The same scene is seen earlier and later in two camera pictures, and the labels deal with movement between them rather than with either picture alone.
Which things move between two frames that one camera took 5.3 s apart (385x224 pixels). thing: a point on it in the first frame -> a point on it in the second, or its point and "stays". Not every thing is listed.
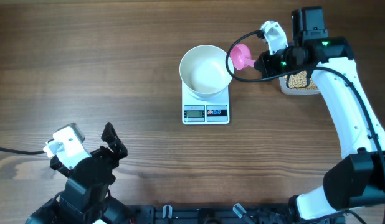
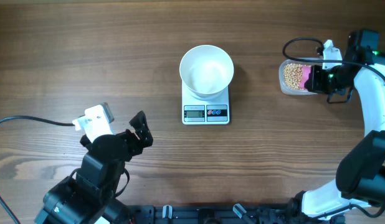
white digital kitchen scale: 197,111 stays
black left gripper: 120,149 -> 143,131
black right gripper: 264,62 -> 314,83
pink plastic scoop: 240,55 -> 305,70
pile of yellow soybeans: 299,79 stays
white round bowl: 203,71 stays
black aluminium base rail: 223,214 stays
